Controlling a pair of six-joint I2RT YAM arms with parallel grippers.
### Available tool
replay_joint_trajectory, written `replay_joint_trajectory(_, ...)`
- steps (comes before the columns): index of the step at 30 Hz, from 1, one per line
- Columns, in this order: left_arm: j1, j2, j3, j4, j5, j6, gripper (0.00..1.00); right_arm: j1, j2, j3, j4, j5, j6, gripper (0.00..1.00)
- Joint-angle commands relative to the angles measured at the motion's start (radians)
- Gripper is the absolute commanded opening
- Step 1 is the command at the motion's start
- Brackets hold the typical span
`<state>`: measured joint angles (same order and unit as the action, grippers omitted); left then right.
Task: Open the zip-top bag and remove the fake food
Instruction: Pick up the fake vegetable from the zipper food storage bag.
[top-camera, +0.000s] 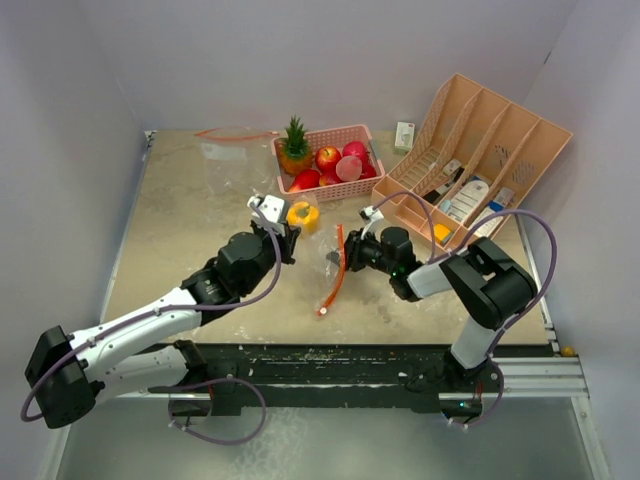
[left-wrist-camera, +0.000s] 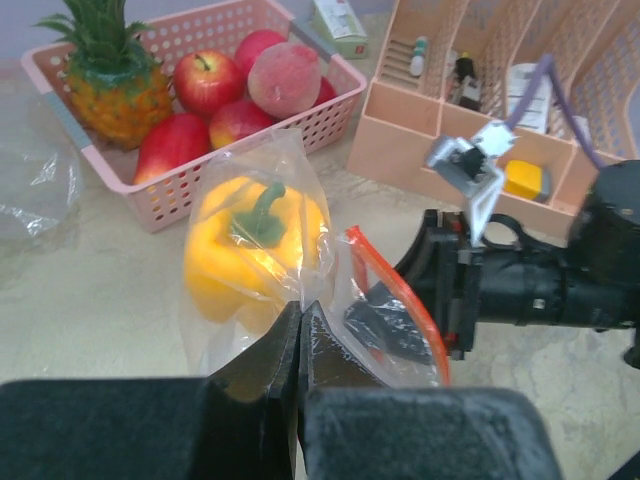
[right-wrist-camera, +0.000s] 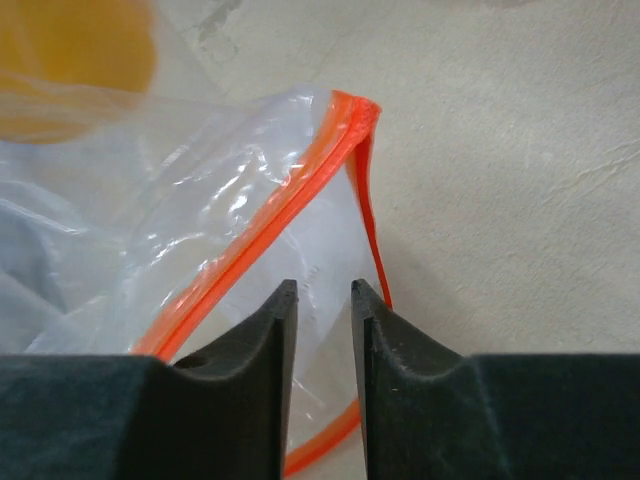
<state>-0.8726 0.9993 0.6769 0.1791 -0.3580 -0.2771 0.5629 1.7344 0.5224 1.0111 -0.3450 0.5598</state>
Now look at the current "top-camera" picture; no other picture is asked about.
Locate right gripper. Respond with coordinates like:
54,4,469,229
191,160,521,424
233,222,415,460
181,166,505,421
326,227,396,276

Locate fake yellow pepper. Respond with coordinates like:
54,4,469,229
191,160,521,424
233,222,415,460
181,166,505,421
287,201,320,235

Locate clear zip bag mixed fruit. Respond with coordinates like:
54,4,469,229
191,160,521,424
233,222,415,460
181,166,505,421
302,223,349,320

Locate pink plastic basket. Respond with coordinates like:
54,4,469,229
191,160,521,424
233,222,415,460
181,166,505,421
271,124,385,202

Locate fake red yellow mango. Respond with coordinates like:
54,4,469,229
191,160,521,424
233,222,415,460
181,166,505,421
288,169,321,193

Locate fake red apple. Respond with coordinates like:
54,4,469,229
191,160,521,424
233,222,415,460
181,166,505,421
315,146,342,173
342,141,369,162
359,163,377,180
319,171,342,186

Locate fake pink peach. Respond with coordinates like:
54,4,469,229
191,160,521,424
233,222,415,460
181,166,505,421
335,155,362,182

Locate fake pineapple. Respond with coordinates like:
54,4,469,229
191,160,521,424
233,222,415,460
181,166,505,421
278,115,313,176

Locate clear zip bag red apples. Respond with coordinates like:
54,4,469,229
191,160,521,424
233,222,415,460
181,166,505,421
194,126,279,196

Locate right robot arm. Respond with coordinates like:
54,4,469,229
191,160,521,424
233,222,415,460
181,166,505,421
344,227,538,391

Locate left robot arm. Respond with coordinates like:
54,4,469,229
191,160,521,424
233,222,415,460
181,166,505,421
20,222,301,429

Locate small white box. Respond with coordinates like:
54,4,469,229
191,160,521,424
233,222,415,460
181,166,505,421
394,121,415,153

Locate orange desk file organizer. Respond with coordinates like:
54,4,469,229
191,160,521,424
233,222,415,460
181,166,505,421
371,74,572,253

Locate small yellow ball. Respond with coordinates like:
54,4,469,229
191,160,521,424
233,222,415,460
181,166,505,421
561,346,576,357

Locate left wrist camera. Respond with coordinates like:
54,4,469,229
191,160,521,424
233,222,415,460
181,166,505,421
247,195,291,236

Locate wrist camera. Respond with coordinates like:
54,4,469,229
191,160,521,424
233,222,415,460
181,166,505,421
359,205,384,239
247,195,291,236

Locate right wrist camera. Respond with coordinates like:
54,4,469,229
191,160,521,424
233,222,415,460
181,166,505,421
359,205,384,239

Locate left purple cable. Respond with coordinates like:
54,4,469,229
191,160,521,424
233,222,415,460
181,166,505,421
19,192,284,445

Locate purple cable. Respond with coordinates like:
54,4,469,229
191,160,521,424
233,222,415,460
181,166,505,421
372,190,559,431
19,192,284,445

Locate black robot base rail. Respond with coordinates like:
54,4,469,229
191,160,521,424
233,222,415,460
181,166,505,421
168,343,504,417

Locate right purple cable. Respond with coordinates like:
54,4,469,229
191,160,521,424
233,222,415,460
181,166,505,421
372,190,559,431

